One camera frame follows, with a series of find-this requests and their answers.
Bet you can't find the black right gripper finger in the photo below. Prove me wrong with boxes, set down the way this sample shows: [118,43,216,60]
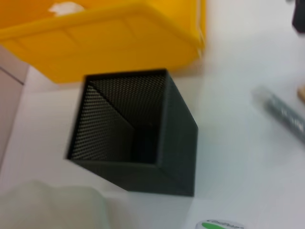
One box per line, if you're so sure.
[292,0,305,34]

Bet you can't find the clear green-label water bottle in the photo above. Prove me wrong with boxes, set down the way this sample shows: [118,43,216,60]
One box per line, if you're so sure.
[195,218,247,229]

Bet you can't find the white paper ball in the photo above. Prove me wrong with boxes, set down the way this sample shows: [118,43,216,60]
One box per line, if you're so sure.
[49,1,85,16]

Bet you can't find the beige eraser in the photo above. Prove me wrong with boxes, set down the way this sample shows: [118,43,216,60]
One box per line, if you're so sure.
[297,85,305,104]

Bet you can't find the grey marker pen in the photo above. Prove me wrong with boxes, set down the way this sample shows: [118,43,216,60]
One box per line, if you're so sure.
[252,86,305,144]

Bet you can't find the black mesh pen holder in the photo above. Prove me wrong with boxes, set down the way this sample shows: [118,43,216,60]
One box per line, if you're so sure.
[65,68,199,198]

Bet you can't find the green glass fruit plate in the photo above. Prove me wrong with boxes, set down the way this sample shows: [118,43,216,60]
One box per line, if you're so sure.
[0,180,106,229]

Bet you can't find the yellow plastic bin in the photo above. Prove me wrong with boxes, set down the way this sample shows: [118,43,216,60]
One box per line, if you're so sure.
[0,0,207,84]

